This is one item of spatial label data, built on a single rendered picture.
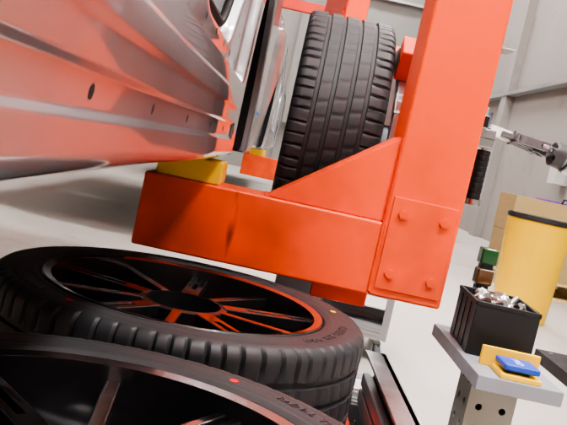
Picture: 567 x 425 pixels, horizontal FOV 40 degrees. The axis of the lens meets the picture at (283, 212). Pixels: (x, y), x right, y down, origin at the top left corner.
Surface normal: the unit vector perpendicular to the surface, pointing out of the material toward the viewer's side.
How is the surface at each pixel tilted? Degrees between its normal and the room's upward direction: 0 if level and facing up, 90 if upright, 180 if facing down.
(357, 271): 90
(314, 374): 90
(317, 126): 89
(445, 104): 90
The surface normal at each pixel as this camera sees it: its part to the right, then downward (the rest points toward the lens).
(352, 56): 0.13, -0.51
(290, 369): 0.58, 0.20
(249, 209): 0.00, 0.08
